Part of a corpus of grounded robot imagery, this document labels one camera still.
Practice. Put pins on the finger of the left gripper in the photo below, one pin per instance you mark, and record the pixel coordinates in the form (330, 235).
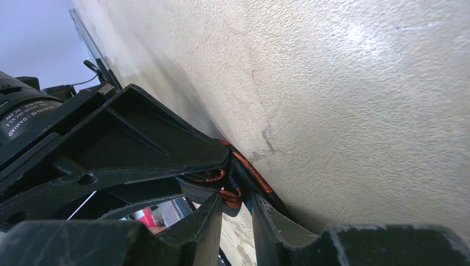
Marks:
(119, 201)

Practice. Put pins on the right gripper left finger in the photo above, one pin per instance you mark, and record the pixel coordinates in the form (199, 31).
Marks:
(194, 240)

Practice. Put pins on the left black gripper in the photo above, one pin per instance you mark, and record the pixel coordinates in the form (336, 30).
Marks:
(95, 140)

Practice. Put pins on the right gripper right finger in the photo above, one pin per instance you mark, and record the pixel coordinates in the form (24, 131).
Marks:
(281, 241)

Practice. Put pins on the dark orange floral tie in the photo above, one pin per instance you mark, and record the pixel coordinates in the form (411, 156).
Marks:
(237, 183)

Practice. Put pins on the aluminium frame rail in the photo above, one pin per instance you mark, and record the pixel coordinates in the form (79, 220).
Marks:
(96, 61)

